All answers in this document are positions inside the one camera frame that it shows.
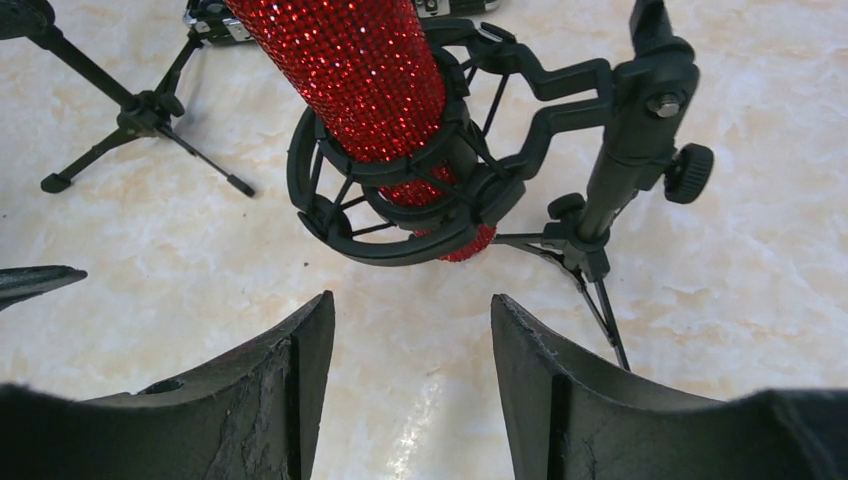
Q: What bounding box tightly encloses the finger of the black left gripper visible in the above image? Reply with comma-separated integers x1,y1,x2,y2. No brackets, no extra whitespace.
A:
1,265,88,310

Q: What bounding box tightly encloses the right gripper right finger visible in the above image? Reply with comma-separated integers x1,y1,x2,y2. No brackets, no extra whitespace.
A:
491,294,847,479

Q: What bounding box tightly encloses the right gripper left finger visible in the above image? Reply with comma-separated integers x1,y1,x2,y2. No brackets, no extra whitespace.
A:
1,291,335,479

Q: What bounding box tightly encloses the black tripod mic stand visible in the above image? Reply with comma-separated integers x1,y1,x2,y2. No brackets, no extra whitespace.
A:
1,1,255,198

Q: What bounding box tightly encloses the black shock mount tripod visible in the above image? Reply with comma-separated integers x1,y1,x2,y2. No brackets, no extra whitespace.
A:
287,1,714,368

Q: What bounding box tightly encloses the red glitter microphone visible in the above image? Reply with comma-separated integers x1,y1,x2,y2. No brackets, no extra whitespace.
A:
229,1,496,264

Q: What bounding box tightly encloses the black poker chip case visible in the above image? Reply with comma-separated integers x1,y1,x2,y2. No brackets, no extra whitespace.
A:
182,0,501,48

